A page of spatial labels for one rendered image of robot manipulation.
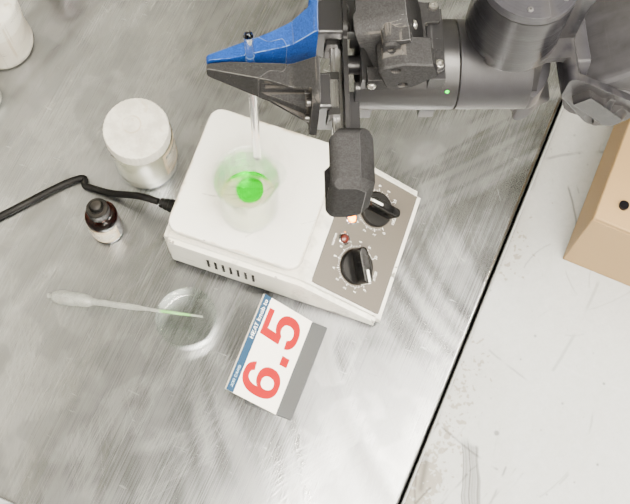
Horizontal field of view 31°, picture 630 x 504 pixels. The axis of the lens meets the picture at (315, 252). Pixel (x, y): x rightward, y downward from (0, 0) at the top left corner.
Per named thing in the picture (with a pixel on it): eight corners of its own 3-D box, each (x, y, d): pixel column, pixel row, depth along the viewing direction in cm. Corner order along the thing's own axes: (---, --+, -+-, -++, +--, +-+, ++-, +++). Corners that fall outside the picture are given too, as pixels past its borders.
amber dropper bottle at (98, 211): (95, 211, 107) (82, 185, 101) (127, 216, 107) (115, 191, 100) (88, 241, 106) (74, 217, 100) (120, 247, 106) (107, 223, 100)
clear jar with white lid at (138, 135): (118, 194, 108) (104, 163, 100) (113, 135, 109) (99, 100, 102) (182, 187, 108) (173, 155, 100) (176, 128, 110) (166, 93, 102)
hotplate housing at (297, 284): (419, 201, 108) (428, 171, 100) (376, 331, 104) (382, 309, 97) (197, 130, 110) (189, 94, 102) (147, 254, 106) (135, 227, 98)
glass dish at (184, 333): (229, 333, 104) (228, 327, 102) (175, 363, 103) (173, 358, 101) (200, 282, 105) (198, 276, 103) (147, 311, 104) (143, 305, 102)
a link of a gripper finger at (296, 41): (313, 34, 77) (317, -12, 71) (314, 84, 76) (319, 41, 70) (208, 34, 77) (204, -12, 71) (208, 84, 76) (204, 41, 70)
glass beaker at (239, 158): (221, 241, 98) (214, 210, 90) (214, 182, 99) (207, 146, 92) (291, 232, 98) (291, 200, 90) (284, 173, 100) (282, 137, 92)
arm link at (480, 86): (538, 60, 79) (573, -14, 71) (546, 136, 77) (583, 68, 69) (438, 61, 79) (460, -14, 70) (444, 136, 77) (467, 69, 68)
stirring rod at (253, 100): (261, 154, 88) (252, 28, 69) (262, 161, 88) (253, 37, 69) (253, 155, 88) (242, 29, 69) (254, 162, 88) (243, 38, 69)
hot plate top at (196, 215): (342, 150, 101) (343, 146, 100) (297, 275, 97) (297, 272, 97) (213, 109, 102) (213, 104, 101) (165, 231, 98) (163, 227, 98)
